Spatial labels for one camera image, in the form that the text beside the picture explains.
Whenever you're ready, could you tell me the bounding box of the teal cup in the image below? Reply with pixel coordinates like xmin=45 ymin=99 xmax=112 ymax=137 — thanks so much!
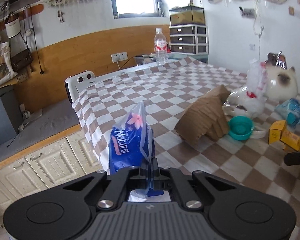
xmin=275 ymin=98 xmax=300 ymax=128

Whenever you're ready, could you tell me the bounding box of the blue Natural tissue wrapper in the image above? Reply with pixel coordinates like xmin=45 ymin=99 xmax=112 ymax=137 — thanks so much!
xmin=109 ymin=101 xmax=170 ymax=202

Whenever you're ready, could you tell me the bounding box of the white plastic bag red print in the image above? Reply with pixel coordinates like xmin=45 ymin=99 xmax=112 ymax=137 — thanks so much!
xmin=226 ymin=59 xmax=267 ymax=119

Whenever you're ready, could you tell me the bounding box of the brown leather shoulder bag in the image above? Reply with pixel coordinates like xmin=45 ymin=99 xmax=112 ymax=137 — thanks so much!
xmin=11 ymin=49 xmax=34 ymax=73

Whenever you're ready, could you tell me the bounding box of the yellow cardboard box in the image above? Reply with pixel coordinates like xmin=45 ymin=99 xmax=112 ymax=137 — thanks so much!
xmin=268 ymin=120 xmax=300 ymax=151

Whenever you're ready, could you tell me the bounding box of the cream cabinet row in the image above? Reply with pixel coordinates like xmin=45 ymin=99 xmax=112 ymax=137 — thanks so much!
xmin=0 ymin=125 xmax=101 ymax=227

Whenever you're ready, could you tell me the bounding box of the white face mask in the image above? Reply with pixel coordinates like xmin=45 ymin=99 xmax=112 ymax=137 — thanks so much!
xmin=250 ymin=124 xmax=268 ymax=139

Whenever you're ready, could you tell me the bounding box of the teal plastic bowl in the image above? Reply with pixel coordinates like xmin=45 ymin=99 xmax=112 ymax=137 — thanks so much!
xmin=228 ymin=116 xmax=254 ymax=141

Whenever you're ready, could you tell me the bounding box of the cat face plush pillow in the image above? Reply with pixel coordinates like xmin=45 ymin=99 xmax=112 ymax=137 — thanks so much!
xmin=265 ymin=66 xmax=298 ymax=101

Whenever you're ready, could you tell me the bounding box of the brown corrugated cardboard piece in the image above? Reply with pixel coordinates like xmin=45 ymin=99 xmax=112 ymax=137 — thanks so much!
xmin=174 ymin=85 xmax=230 ymax=146

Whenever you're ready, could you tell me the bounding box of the grey bench cushion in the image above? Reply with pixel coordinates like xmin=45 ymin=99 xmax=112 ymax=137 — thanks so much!
xmin=0 ymin=99 xmax=79 ymax=162

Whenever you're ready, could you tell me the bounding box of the brown white checkered tablecloth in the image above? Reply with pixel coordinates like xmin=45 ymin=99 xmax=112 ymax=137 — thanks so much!
xmin=72 ymin=57 xmax=300 ymax=239

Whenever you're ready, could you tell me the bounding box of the white device with two lenses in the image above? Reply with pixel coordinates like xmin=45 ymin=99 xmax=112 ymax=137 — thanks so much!
xmin=64 ymin=70 xmax=95 ymax=103

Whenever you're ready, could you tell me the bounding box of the grey storage box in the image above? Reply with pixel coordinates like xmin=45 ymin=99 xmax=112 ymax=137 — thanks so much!
xmin=0 ymin=85 xmax=22 ymax=145

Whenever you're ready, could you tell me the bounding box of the clear water bottle red label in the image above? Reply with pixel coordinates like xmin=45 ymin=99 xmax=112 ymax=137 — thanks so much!
xmin=154 ymin=28 xmax=168 ymax=66

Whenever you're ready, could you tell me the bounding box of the white plastic drawer unit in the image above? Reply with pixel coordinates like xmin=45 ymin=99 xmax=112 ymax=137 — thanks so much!
xmin=169 ymin=24 xmax=209 ymax=55

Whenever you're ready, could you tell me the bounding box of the printed canvas tote bag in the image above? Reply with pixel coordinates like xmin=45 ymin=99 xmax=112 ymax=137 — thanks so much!
xmin=0 ymin=42 xmax=17 ymax=86

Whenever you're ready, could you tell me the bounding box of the glass fish tank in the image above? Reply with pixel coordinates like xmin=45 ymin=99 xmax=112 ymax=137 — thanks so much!
xmin=169 ymin=5 xmax=205 ymax=26

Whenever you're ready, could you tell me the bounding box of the white bucket bag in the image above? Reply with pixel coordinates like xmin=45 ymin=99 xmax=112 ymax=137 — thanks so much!
xmin=4 ymin=12 xmax=21 ymax=38

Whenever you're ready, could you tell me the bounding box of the white double wall socket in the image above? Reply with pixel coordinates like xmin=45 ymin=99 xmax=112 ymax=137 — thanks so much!
xmin=111 ymin=51 xmax=128 ymax=63

